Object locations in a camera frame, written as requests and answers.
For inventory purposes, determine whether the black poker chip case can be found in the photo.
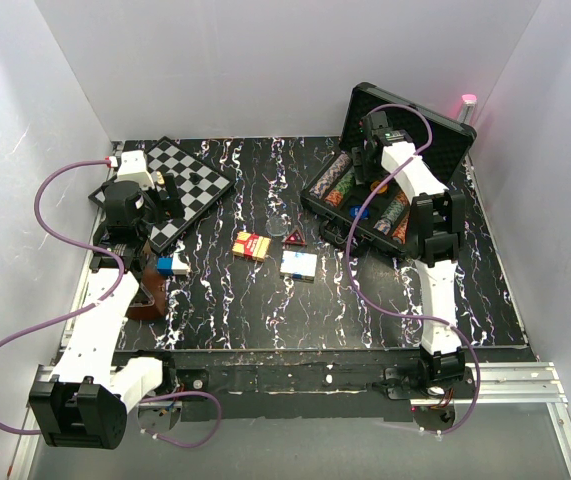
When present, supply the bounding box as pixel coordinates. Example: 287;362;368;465
300;82;476;258

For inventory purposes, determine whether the blue small blind button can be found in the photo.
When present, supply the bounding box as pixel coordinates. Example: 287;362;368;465
349;205;370;220

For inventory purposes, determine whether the blue white card deck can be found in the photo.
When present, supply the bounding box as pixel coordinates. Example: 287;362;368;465
280;250;318;281

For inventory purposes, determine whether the yellow big blind button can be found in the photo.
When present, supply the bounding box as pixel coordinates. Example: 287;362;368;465
370;181;389;196

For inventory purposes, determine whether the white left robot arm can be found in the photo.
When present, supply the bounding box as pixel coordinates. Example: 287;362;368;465
29;173;178;449

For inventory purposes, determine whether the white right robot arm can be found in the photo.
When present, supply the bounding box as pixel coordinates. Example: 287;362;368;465
360;104;465;398

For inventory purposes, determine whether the black silver chess board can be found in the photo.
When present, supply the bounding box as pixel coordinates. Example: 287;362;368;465
89;137;234;254

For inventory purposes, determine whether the blue beige chip stack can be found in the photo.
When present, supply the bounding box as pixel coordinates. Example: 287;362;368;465
310;153;352;198

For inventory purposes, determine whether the orange chip stack left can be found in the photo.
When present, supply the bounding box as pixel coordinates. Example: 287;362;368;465
324;188;346;208

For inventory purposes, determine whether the blue white flat card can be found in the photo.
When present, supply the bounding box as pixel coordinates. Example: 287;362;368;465
156;256;191;276

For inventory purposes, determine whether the green grey chip stack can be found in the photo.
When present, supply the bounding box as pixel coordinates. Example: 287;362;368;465
381;197;408;224

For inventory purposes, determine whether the blue grey chip stack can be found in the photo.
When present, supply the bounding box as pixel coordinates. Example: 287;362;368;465
374;218;392;235

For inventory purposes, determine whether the orange black chip stack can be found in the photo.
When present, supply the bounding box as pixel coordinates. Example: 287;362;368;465
392;215;409;244

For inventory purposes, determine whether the red yellow card deck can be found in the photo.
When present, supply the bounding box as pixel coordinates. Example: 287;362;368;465
232;231;271;262

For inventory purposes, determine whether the clear round dealer button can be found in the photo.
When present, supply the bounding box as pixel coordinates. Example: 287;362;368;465
266;216;289;237

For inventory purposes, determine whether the red black triangle all-in button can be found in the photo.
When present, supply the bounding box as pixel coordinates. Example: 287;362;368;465
282;227;306;246

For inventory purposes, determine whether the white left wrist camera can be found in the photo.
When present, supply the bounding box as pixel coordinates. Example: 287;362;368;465
115;150;154;190

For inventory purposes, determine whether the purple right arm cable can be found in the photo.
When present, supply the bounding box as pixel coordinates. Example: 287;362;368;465
344;103;481;435

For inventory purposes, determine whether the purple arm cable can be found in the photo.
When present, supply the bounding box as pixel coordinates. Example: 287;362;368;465
0;157;224;448
344;103;481;435

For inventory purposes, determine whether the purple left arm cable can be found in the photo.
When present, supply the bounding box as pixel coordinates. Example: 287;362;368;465
0;157;224;448

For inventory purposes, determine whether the pink capped metal post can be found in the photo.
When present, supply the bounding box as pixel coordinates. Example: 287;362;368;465
457;94;478;125

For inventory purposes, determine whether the aluminium front rail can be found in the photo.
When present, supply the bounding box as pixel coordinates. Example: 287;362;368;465
28;362;571;479

